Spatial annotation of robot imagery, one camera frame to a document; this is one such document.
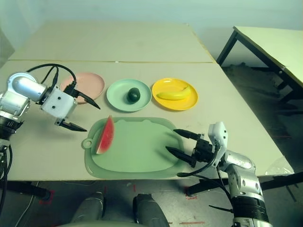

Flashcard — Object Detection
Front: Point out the toy watermelon slice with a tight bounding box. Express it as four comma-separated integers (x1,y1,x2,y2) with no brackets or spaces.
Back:
95,115,115,155

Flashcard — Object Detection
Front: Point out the grey robot left leg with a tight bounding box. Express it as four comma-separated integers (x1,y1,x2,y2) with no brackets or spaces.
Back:
71,192,106,224

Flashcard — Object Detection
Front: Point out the green cutting board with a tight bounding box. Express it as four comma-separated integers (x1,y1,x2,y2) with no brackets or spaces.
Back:
81,117,185,180

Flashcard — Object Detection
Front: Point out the grey robot right leg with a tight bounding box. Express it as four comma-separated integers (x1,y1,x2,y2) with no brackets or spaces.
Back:
133,193,170,227

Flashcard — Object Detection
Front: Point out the clear plastic bag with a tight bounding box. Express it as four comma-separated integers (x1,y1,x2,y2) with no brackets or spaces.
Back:
265,156,295,177

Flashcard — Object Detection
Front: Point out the black table foot bar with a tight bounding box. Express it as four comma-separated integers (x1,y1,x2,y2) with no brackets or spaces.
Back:
0,181,52,201
186,171,303,197

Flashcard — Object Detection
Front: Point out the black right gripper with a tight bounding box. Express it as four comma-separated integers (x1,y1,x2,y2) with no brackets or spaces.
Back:
165,128,220,168

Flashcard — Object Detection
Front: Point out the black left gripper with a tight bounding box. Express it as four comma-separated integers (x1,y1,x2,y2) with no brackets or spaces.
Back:
54,88,101,132

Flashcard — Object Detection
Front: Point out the dark green toy avocado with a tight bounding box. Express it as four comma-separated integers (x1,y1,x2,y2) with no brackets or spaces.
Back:
127,87,141,104

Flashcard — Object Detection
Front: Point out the yellow toy banana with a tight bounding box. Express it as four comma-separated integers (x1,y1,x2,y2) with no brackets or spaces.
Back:
155,85,191,101

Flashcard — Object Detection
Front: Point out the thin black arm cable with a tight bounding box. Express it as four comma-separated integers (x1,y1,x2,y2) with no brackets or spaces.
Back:
40,66,60,86

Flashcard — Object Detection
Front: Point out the yellow plastic plate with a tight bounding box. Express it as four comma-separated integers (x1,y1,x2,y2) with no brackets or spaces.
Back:
151,77,199,112

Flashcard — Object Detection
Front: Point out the pink plastic plate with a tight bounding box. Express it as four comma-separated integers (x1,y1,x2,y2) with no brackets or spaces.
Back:
60,72,106,105

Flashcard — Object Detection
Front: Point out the mint green plastic plate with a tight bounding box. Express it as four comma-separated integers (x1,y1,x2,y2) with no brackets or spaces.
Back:
106,79,152,113

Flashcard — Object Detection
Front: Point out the black left camera cable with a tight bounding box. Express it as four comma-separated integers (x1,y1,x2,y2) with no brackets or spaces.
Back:
25,63,78,94

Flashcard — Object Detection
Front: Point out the grey robot leg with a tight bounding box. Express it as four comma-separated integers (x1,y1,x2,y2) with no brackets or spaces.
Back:
71,192,106,224
133,193,170,227

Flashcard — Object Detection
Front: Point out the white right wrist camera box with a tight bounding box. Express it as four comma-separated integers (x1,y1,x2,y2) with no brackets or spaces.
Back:
207,121,229,166

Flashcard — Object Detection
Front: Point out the side table with black legs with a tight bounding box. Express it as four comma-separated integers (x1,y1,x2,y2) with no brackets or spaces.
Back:
216,25,303,112

